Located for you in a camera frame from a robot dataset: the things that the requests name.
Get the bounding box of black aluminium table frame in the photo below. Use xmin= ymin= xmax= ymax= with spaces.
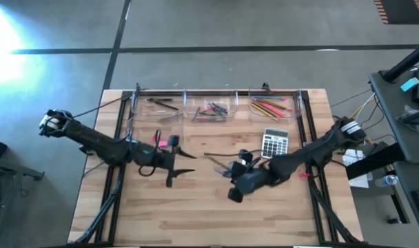
xmin=67 ymin=88 xmax=364 ymax=247

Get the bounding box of grey desk calculator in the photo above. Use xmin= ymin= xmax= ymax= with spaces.
xmin=260 ymin=127 xmax=290 ymax=160

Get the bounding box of yellow cable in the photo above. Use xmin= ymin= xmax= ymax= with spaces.
xmin=348 ymin=103 xmax=369 ymax=120

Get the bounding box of dark tablet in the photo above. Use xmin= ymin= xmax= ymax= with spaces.
xmin=398 ymin=108 xmax=419 ymax=127

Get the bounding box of yellow pencil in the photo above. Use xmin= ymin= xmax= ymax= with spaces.
xmin=249 ymin=103 xmax=281 ymax=122

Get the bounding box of black pole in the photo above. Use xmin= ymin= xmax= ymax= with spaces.
xmin=382 ymin=39 xmax=419 ymax=83

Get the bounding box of clear plastic bin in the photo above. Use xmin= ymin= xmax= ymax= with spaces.
xmin=183 ymin=87 xmax=241 ymax=123
xmin=247 ymin=87 xmax=304 ymax=123
xmin=129 ymin=87 xmax=187 ymax=118
xmin=126 ymin=115 xmax=185 ymax=152

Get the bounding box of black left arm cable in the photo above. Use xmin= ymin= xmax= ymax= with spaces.
xmin=72 ymin=97 xmax=124 ymax=118

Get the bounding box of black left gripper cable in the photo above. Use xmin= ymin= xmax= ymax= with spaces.
xmin=137 ymin=129 xmax=162 ymax=178

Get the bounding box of white cable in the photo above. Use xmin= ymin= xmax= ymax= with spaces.
xmin=354 ymin=92 xmax=378 ymax=122

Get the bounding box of grey metal stand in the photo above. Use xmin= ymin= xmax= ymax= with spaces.
xmin=0 ymin=156 xmax=45 ymax=182

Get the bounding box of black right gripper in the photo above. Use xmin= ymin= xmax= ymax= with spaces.
xmin=205 ymin=148 xmax=276 ymax=204

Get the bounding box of black desk beam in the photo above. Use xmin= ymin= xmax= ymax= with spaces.
xmin=345 ymin=143 xmax=407 ymax=180

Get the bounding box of white paper sheet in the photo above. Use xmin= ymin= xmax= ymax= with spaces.
xmin=342 ymin=148 xmax=373 ymax=189

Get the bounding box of blue sticky note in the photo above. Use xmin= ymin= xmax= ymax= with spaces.
xmin=400 ymin=77 xmax=419 ymax=93

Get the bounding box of clear water bottle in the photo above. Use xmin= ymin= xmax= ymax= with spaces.
xmin=374 ymin=174 xmax=400 ymax=188

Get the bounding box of grey desk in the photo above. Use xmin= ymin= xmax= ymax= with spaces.
xmin=369 ymin=67 xmax=419 ymax=163
xmin=392 ymin=161 xmax=419 ymax=248

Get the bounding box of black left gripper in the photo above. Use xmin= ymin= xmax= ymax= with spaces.
xmin=140 ymin=144 xmax=198 ymax=188

